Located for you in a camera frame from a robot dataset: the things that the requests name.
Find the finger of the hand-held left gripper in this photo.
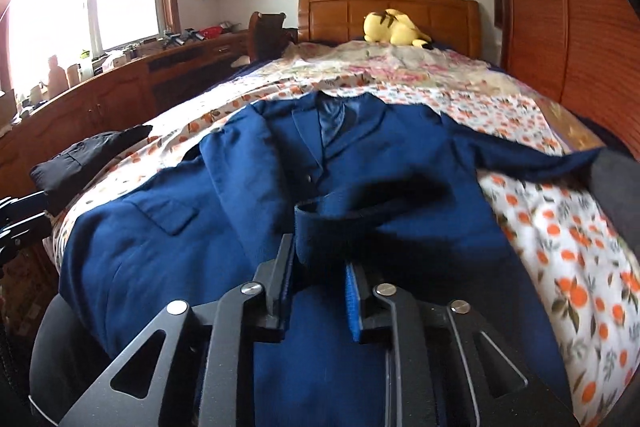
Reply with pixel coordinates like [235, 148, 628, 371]
[0, 192, 52, 233]

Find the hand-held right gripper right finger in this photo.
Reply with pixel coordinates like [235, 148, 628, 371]
[345, 262, 551, 427]

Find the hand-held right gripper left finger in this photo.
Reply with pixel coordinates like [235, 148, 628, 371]
[60, 234, 295, 427]

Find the navy blue suit jacket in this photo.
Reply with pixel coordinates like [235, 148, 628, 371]
[59, 91, 608, 427]

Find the black folded garment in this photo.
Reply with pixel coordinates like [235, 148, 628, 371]
[30, 130, 153, 202]

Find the wooden desk cabinet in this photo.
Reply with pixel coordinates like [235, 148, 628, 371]
[0, 29, 251, 202]

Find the brown figurine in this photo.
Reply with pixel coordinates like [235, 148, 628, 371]
[46, 54, 69, 98]

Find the orange-print white bed sheet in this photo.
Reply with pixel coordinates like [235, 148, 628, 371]
[50, 72, 640, 427]

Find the pink floral quilt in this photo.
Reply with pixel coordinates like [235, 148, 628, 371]
[235, 39, 551, 108]

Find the wooden chair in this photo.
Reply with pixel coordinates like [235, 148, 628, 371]
[248, 11, 298, 62]

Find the yellow plush toy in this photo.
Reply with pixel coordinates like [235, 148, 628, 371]
[362, 8, 433, 49]

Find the wooden bed headboard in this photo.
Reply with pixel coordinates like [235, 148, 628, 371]
[297, 0, 483, 58]

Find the dark grey cloth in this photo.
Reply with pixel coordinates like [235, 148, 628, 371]
[590, 151, 640, 258]

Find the wooden louvered wardrobe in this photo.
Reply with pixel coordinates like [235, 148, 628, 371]
[492, 0, 640, 152]

